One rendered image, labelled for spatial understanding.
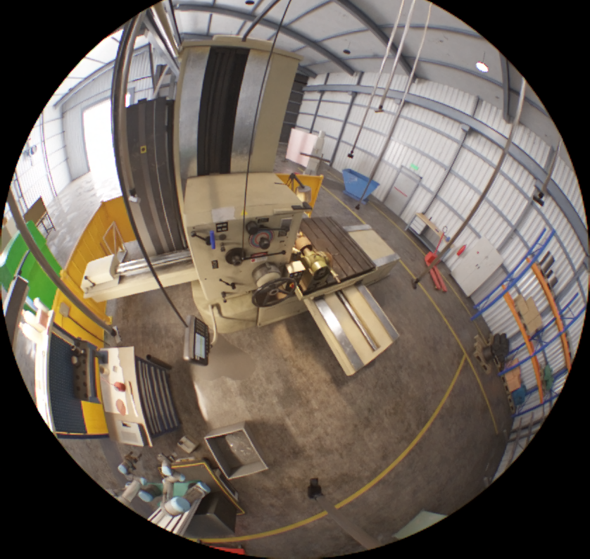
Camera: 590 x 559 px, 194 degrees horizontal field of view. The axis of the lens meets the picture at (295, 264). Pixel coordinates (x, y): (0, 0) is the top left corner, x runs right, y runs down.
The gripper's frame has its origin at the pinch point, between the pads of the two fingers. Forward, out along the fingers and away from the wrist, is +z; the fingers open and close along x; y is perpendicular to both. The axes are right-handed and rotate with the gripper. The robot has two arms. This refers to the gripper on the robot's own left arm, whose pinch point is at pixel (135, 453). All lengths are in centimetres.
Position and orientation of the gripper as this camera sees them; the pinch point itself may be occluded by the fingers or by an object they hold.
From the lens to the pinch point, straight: 224.7
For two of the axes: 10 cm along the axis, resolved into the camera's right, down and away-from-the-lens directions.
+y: -3.0, -9.3, 2.2
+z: -2.4, 2.9, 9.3
